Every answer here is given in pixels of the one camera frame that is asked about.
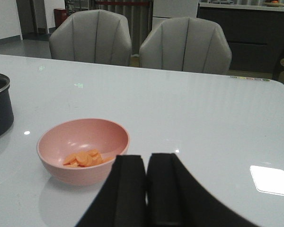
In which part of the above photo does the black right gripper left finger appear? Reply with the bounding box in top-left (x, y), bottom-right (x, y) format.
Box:
top-left (76, 155), bottom-right (146, 227)

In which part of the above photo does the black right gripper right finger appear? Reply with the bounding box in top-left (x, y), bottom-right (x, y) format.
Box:
top-left (146, 153), bottom-right (254, 227)

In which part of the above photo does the pink plastic bowl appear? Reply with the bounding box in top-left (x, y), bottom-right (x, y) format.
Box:
top-left (37, 118), bottom-right (130, 186)

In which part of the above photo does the dark blue saucepan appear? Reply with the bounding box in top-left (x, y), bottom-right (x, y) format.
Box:
top-left (0, 74), bottom-right (14, 136)

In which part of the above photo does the grey upholstered chair right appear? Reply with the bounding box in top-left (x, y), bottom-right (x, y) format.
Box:
top-left (139, 17), bottom-right (232, 75)

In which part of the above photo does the grey upholstered chair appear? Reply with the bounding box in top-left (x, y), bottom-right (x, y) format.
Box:
top-left (49, 9), bottom-right (132, 66)
top-left (139, 17), bottom-right (232, 75)

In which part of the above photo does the grey upholstered chair left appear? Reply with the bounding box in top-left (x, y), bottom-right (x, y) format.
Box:
top-left (49, 9), bottom-right (132, 66)

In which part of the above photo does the dark kitchen counter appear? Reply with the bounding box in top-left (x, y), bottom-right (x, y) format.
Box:
top-left (198, 3), bottom-right (284, 73)

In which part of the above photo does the white cabinet block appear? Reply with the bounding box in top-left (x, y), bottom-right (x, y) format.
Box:
top-left (152, 0), bottom-right (199, 29)

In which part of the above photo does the red trash bin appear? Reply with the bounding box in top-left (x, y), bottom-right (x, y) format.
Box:
top-left (53, 8), bottom-right (68, 28)

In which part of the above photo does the fruit plate on counter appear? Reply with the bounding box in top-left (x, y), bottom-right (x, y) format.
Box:
top-left (263, 0), bottom-right (284, 7)

